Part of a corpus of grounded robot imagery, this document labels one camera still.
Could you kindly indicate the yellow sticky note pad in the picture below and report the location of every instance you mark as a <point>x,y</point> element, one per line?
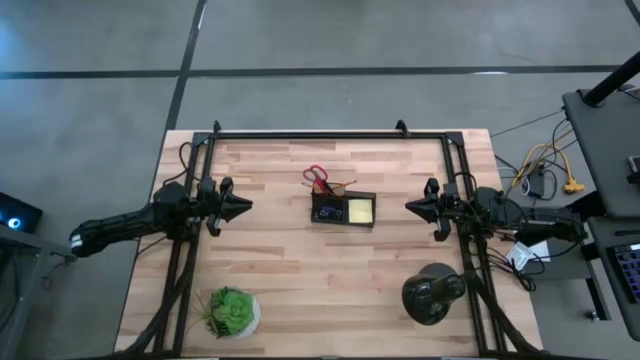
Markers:
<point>361,211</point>

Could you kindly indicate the black table rig frame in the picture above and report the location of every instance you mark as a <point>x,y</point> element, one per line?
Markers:
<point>325,135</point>

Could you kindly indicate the keyboard with blue keys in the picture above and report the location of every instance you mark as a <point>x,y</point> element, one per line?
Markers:
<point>627,270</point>

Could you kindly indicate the green potted succulent plant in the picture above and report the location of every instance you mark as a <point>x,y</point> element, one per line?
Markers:
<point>230,312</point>

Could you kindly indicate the purple eraser block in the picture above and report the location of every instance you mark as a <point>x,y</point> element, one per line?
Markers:
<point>327,209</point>

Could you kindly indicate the grey metal stand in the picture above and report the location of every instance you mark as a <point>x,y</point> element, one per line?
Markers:
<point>30,245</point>

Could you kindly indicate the phone on cart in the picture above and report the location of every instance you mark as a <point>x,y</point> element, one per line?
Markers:
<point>635,164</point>

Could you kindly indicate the plain black pen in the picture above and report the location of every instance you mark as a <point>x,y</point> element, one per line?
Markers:
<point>328,189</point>

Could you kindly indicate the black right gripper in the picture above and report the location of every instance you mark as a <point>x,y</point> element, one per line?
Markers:
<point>455,210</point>

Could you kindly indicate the black power adapter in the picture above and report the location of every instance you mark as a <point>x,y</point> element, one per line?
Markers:
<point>537,182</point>

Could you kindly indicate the black desk lamp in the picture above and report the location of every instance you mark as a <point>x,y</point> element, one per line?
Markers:
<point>430,295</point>

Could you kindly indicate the grey side desk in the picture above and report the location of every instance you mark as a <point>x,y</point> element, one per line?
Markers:
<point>607,300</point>

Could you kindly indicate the grey cart top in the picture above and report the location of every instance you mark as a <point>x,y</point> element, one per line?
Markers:
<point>605,150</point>

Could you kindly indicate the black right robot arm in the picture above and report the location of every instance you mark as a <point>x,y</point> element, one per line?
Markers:
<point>545,227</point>

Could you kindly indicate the black device with blue light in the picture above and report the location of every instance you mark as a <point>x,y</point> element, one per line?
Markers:
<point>15,215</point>

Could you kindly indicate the black mesh desk organizer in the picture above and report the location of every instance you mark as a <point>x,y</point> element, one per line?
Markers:
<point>365,195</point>

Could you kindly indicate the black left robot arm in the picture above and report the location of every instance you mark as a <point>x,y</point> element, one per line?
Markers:
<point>125,225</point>

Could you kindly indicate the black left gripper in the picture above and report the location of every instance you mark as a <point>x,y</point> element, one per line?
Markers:
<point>210,205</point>

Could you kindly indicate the black round pole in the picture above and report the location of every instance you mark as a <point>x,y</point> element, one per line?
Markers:
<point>612,82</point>

